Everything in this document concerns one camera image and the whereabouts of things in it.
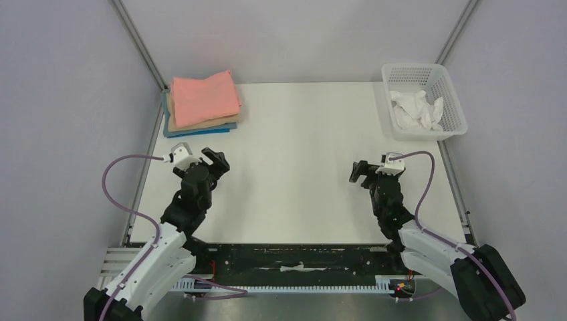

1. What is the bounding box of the white t shirt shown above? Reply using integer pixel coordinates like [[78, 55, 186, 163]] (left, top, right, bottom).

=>
[[389, 90, 444, 131]]

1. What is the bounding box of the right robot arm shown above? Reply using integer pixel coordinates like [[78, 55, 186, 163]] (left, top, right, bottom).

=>
[[349, 154, 526, 320]]

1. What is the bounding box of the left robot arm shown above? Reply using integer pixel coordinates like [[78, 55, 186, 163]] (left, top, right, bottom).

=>
[[83, 143, 230, 320]]

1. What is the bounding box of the folded bright blue t shirt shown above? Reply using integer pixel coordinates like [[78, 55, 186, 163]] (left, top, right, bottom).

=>
[[166, 128, 232, 138]]

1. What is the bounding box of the folded tan t shirt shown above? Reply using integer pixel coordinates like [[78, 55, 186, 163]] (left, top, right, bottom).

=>
[[166, 93, 240, 134]]

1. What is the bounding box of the folded pink t shirt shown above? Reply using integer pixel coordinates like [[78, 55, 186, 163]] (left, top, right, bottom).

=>
[[171, 70, 241, 127]]

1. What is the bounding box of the folded grey-blue t shirt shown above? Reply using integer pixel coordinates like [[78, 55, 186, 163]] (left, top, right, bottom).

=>
[[161, 89, 237, 137]]

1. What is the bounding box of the white plastic basket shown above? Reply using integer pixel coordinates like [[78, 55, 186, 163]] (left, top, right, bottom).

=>
[[381, 63, 467, 141]]

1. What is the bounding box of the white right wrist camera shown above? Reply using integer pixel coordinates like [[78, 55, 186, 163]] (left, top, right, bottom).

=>
[[375, 152, 405, 176]]

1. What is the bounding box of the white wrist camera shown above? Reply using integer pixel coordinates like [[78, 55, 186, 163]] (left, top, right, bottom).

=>
[[163, 142, 201, 171], [375, 152, 405, 176]]

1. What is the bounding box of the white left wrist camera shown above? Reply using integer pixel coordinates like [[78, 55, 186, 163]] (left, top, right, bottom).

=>
[[163, 142, 201, 171]]

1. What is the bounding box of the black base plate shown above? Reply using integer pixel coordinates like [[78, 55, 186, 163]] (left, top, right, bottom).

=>
[[193, 243, 409, 286]]

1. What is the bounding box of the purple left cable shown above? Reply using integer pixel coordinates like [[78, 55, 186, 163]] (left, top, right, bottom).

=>
[[98, 153, 249, 321]]

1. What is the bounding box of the white slotted cable duct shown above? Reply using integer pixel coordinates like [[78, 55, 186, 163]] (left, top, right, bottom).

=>
[[171, 278, 394, 295]]

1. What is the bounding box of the left aluminium frame post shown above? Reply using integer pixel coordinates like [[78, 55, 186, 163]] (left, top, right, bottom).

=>
[[110, 0, 168, 90]]

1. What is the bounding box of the aluminium frame post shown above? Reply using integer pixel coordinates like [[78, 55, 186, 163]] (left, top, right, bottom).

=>
[[435, 0, 481, 65], [110, 0, 168, 90]]

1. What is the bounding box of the right aluminium frame post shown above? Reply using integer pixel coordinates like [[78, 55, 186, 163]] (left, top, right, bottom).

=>
[[435, 0, 481, 65]]

